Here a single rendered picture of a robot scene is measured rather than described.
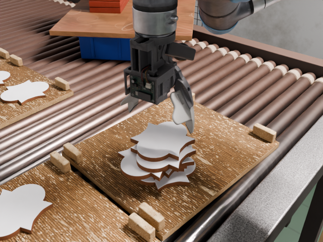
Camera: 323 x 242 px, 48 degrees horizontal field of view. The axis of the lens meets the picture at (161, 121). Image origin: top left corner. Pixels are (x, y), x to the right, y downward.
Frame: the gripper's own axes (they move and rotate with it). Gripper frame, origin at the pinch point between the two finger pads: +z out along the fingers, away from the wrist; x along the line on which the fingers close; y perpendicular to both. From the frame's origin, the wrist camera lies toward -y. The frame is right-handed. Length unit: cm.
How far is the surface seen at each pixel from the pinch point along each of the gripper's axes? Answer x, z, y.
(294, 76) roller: 13, 15, -67
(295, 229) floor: 26, 106, -87
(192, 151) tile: 7.1, 5.8, -1.0
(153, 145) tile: -0.1, 4.4, 3.0
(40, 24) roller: -102, 14, -57
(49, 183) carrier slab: -17.7, 12.8, 17.2
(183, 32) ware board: -24, 2, -54
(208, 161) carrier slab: 8.3, 12.7, -7.6
